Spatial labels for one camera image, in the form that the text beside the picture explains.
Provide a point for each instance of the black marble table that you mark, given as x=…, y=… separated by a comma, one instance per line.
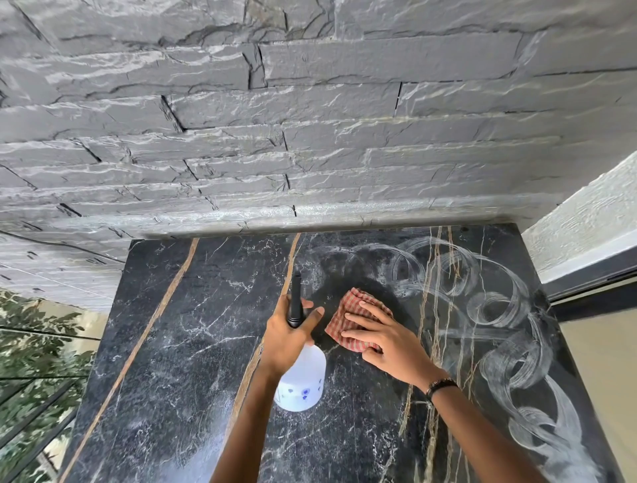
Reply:
x=174, y=358

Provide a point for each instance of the person's left hand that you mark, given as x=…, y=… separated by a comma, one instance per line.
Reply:
x=286, y=341

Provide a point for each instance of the white spray bottle black head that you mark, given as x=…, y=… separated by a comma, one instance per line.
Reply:
x=301, y=383

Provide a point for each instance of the black door frame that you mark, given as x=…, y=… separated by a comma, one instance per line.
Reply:
x=592, y=283

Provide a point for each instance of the green leafy tree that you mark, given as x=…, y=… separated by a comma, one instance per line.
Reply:
x=35, y=358

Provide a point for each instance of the brown checked cloth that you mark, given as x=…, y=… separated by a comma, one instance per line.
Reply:
x=353, y=303

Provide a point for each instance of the person's right forearm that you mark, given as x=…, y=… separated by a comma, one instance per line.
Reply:
x=473, y=433

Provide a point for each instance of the person's left forearm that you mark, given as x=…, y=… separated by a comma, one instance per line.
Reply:
x=244, y=433

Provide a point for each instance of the person's right hand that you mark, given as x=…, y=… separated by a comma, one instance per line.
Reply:
x=393, y=348

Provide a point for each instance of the black metal railing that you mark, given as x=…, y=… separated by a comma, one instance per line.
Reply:
x=35, y=428

